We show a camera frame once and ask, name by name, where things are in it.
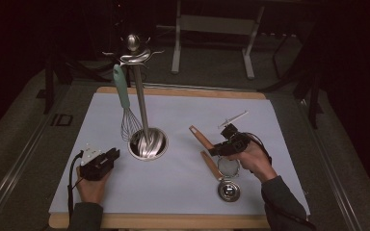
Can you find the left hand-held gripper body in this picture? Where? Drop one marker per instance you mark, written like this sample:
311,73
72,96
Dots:
94,168

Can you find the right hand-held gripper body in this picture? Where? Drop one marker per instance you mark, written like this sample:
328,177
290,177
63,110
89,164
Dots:
236,142

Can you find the steel utensil stand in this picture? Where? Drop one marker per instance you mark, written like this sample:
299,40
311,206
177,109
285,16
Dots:
141,102

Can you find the person's left hand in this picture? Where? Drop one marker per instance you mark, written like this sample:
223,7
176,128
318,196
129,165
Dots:
91,191

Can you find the person's right hand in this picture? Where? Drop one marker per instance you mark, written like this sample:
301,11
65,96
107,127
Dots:
257,163

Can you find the white table mat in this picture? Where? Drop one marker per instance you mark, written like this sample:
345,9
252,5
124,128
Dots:
179,179

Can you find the black metal stand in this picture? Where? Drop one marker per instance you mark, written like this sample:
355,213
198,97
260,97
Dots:
314,106
48,86

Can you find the black floor bracket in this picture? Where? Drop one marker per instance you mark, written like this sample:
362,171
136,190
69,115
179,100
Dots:
62,119

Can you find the white metal frame stand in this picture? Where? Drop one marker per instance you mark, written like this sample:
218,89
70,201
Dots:
218,25

